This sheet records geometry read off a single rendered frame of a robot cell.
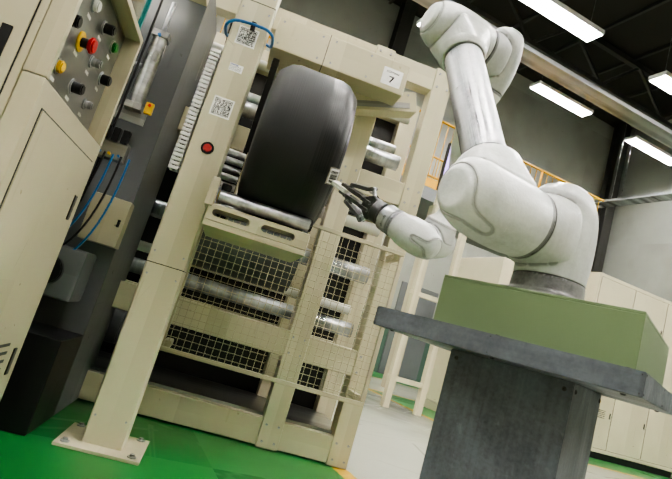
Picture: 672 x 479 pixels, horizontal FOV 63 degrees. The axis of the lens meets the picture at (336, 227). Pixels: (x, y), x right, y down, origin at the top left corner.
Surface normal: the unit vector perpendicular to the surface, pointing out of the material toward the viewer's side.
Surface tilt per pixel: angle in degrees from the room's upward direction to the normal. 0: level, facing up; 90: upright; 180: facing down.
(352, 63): 90
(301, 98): 74
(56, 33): 90
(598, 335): 90
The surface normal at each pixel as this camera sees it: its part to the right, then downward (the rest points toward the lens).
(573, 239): 0.40, -0.01
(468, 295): -0.57, -0.32
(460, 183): -0.83, -0.25
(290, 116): 0.21, -0.14
